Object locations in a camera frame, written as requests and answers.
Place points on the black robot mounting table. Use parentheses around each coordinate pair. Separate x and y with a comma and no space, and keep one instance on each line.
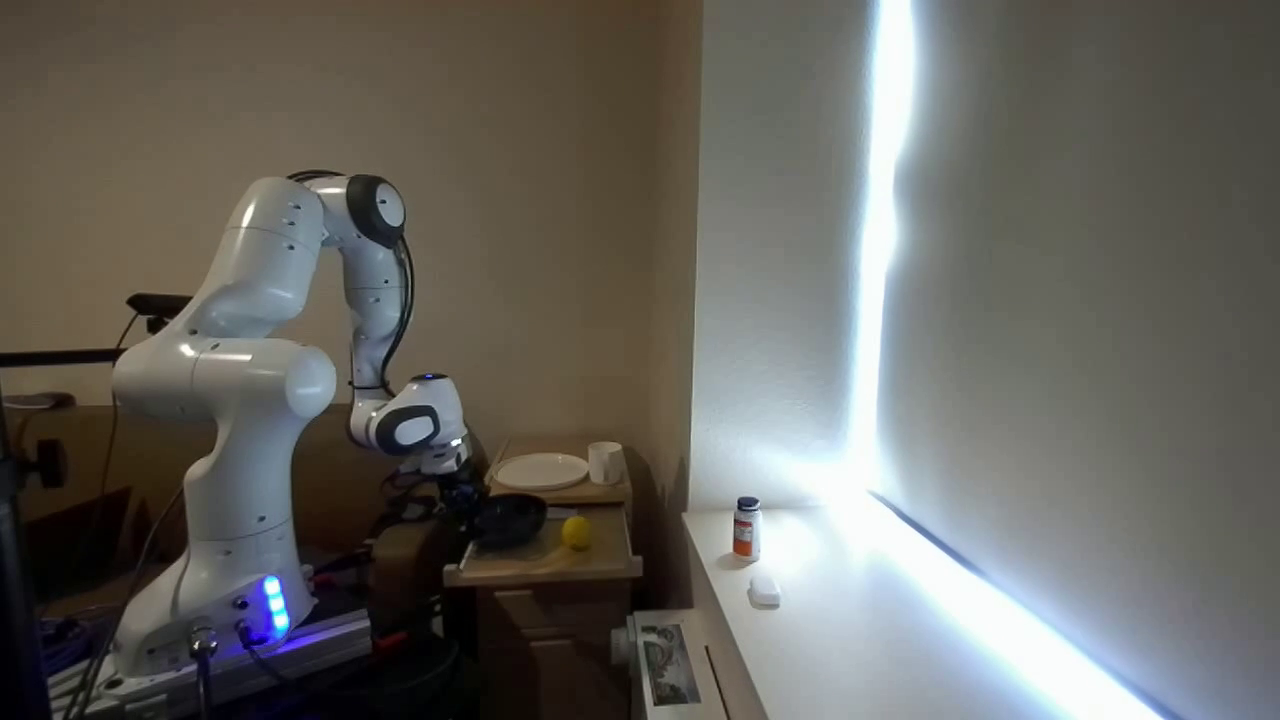
(335,667)

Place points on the white wall heater unit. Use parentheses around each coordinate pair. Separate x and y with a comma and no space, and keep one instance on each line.
(664,667)

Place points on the white window blind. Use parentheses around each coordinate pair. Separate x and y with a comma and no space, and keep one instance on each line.
(1106,304)

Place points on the dark blue bowl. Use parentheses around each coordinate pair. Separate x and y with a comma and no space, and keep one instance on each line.
(512,523)

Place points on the black camera stand bar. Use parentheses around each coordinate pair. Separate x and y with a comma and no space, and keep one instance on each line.
(61,357)

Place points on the light wooden side cabinet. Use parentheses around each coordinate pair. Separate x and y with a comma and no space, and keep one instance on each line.
(561,642)

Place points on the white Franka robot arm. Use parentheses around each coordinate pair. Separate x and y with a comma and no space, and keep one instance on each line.
(242,387)

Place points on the white airpods case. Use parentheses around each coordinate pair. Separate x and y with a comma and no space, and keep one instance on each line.
(765,589)

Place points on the yellow lemon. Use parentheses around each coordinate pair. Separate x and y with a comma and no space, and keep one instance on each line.
(576,534)

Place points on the wooden pull out table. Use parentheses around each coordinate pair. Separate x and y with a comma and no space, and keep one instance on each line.
(585,563)

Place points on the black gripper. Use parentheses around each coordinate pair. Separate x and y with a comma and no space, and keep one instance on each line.
(463,486)

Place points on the white round plate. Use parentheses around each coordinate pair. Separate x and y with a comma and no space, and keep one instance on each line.
(541,471)

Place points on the white window sill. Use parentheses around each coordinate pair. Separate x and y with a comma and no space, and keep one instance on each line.
(852,642)

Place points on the black camera on stand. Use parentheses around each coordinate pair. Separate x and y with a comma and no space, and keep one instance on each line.
(157,304)

